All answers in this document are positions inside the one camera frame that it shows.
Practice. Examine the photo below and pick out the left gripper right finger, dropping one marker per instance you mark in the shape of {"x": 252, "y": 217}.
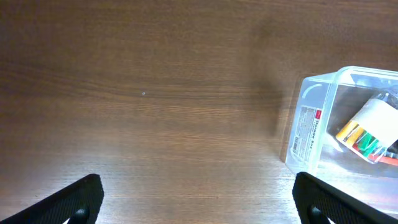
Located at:
{"x": 318, "y": 202}

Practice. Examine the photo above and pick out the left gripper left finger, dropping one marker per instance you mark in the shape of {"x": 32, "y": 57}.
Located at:
{"x": 80, "y": 202}

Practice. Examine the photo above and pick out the clear plastic storage container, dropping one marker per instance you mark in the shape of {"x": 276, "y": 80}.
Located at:
{"x": 325, "y": 104}

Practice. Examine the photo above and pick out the clear box of bits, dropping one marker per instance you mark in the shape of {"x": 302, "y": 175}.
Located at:
{"x": 373, "y": 129}

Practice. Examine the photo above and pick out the orange socket bit holder strip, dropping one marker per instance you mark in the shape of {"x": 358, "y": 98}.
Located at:
{"x": 388, "y": 158}

